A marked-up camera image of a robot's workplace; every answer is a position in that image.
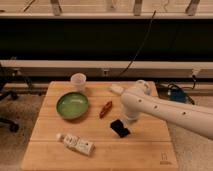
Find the black eraser block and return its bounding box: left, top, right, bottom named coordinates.
left=110, top=119, right=130, bottom=138

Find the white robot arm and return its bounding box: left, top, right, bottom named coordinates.
left=121, top=80, right=213, bottom=140

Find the small white object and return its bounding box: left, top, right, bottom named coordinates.
left=109, top=84, right=124, bottom=95

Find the clear plastic cup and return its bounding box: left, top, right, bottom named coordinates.
left=70, top=73, right=86, bottom=92

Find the green bowl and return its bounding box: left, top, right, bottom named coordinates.
left=56, top=92, right=89, bottom=120

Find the white plastic bottle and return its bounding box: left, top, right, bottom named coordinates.
left=56, top=133, right=95, bottom=156

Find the blue box on floor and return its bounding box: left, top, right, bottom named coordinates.
left=170, top=90, right=186, bottom=103

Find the black office chair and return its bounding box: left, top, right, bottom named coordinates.
left=0, top=63, right=31, bottom=133

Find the black hanging cable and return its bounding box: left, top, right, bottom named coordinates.
left=118, top=9, right=157, bottom=77

